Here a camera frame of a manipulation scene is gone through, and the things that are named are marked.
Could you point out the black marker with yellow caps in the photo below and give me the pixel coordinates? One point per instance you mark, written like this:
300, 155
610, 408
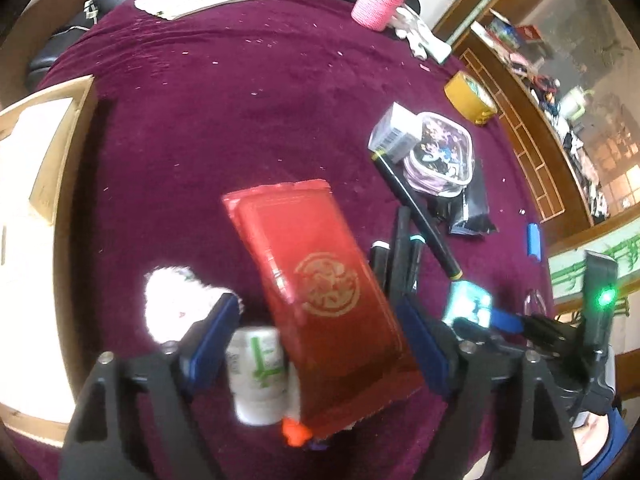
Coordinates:
415, 210

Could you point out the black marker with white cap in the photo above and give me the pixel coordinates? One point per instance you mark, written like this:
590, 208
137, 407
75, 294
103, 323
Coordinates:
380, 262

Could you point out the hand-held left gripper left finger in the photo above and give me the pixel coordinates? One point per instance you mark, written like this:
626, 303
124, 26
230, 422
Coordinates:
215, 340

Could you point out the small white bottle green print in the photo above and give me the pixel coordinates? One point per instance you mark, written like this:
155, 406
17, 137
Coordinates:
257, 385

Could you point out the clear container with printed lid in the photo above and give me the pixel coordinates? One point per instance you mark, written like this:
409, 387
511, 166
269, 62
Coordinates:
442, 150

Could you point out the person's right forearm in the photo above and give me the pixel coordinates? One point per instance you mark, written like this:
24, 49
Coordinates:
607, 440

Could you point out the green patterned panel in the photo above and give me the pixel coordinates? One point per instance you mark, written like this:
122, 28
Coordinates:
570, 270

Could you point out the plain black marker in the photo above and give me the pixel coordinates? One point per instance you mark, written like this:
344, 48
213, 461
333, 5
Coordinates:
400, 245

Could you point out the clutter on cabinet shelf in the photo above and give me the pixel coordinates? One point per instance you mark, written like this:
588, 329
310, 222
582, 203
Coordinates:
545, 90

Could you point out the cardboard box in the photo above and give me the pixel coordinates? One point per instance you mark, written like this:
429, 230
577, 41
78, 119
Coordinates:
60, 160

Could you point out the brown wooden furniture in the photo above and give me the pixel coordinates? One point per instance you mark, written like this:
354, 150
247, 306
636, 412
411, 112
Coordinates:
40, 15

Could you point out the small white carton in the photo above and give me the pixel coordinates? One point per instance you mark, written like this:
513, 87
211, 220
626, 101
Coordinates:
395, 130

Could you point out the small orange object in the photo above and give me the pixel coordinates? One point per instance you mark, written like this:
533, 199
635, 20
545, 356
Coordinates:
295, 432

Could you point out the white cloth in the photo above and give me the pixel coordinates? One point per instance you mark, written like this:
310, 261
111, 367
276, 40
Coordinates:
425, 42

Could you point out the yellow tape roll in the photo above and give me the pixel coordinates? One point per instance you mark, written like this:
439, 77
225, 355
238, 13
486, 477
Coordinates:
457, 92

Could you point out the small teal packet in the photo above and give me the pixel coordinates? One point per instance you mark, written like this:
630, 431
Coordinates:
465, 302

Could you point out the black marker light blue cap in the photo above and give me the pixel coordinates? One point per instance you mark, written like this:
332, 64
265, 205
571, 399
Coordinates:
415, 260

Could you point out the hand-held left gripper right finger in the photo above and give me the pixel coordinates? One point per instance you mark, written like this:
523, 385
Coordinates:
420, 345

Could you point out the red foil packet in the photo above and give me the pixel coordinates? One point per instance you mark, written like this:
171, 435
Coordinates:
320, 285

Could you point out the clear glass dish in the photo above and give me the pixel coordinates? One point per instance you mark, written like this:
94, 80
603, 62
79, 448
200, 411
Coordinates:
530, 302

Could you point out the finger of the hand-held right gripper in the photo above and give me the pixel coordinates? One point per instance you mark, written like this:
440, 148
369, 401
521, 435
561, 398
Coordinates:
505, 320

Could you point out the black foil packet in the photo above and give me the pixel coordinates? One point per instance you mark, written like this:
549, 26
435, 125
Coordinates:
475, 205

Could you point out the wooden cabinet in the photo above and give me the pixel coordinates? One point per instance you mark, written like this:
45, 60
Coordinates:
525, 125

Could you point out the small blue cylinder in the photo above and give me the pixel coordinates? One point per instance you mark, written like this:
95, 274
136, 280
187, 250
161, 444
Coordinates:
534, 242

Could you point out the white fluffy ball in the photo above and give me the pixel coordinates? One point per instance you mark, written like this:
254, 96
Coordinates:
170, 305

